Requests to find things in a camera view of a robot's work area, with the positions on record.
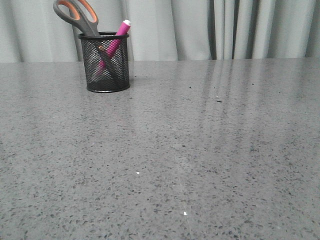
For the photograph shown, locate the magenta pen white cap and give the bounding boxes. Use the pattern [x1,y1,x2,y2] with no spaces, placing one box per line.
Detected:
[98,19,131,74]

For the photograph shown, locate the grey orange handled scissors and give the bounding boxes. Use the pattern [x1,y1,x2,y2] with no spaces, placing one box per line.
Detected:
[52,0,121,83]

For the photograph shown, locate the black mesh pen cup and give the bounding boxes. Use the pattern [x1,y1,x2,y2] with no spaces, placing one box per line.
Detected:
[78,31,130,93]

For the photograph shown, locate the grey pleated curtain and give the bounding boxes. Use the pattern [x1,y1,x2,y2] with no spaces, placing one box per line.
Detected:
[0,0,320,63]

